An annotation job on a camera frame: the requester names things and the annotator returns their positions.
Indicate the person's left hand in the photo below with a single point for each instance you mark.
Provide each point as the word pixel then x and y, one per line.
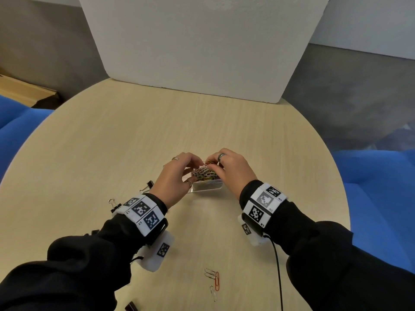
pixel 168 181

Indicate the person's right hand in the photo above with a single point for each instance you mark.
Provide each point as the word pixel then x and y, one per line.
pixel 236 174

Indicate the person's left thumb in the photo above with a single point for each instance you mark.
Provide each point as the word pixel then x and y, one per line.
pixel 190 181

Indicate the person's right fingers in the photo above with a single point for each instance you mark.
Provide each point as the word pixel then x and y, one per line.
pixel 216 158

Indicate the pile of mixed paper clips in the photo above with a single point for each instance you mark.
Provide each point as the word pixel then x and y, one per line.
pixel 203 173

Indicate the person's right forearm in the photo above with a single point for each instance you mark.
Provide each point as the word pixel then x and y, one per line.
pixel 327 265

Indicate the person's left forearm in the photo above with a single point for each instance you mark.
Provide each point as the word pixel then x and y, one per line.
pixel 74 265

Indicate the clear plastic box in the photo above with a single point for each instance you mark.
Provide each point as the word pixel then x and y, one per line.
pixel 207 186

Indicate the black binder clip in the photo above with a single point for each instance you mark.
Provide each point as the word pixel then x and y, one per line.
pixel 113 204
pixel 131 307
pixel 147 187

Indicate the white left wrist marker band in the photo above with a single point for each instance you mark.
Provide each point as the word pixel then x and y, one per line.
pixel 146 216

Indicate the white wrist marker band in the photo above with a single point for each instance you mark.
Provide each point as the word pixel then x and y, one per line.
pixel 264 204
pixel 146 216

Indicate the white right wrist marker band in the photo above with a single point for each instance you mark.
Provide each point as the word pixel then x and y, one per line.
pixel 264 204

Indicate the silver paper clip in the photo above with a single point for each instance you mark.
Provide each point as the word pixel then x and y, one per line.
pixel 213 293
pixel 210 273

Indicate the orange paper clip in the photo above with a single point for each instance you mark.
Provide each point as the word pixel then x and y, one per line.
pixel 217 281

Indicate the white foam board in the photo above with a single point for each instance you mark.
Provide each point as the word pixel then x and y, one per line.
pixel 204 42

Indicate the blue chair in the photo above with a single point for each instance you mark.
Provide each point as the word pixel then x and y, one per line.
pixel 379 204
pixel 16 129

